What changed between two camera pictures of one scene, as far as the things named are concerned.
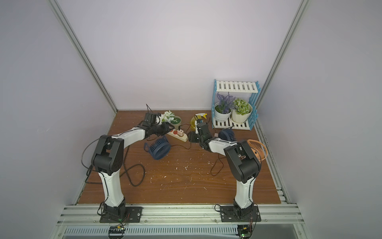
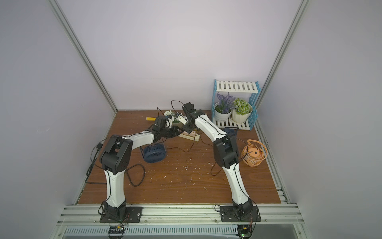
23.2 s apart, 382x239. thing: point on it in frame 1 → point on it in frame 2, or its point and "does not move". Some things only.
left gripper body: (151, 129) → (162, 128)
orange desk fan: (258, 149) does not move
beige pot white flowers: (169, 117) does not move
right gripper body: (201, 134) → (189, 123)
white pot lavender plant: (223, 108) does not move
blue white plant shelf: (237, 86) does not move
